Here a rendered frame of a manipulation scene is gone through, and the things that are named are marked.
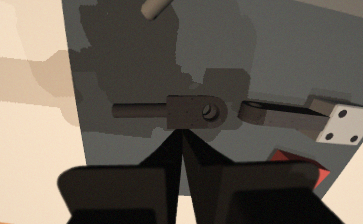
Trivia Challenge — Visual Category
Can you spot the beige headed pin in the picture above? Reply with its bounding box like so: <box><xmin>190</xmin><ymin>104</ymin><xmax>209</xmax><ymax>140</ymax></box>
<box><xmin>141</xmin><ymin>0</ymin><xmax>174</xmax><ymax>21</ymax></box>

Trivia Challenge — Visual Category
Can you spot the red rectangular block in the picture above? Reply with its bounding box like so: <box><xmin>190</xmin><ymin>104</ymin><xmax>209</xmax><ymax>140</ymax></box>
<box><xmin>270</xmin><ymin>150</ymin><xmax>330</xmax><ymax>189</ymax></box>

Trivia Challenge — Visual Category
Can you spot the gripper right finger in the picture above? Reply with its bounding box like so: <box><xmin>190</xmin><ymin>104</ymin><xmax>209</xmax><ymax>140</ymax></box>
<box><xmin>182</xmin><ymin>129</ymin><xmax>320</xmax><ymax>224</ymax></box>

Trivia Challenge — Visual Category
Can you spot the beige block with dark holes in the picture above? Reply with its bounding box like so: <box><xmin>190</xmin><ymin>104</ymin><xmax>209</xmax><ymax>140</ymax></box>
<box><xmin>299</xmin><ymin>98</ymin><xmax>363</xmax><ymax>145</ymax></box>

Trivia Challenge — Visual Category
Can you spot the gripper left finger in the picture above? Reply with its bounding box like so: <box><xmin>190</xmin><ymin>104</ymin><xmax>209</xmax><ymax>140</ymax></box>
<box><xmin>57</xmin><ymin>129</ymin><xmax>183</xmax><ymax>224</ymax></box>

